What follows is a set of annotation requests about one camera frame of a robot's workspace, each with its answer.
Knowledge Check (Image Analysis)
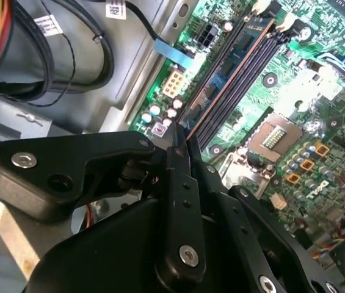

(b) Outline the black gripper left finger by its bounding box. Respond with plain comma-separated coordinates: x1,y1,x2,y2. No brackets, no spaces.
0,120,207,290

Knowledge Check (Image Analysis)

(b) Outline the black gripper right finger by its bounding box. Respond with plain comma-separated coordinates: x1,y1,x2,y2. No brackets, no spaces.
187,134,344,293

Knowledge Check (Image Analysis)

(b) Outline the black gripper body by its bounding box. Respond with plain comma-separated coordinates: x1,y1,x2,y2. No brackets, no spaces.
22,197,254,293

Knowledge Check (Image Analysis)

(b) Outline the RAM stick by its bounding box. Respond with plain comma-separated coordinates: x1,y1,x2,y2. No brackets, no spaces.
178,16,277,143

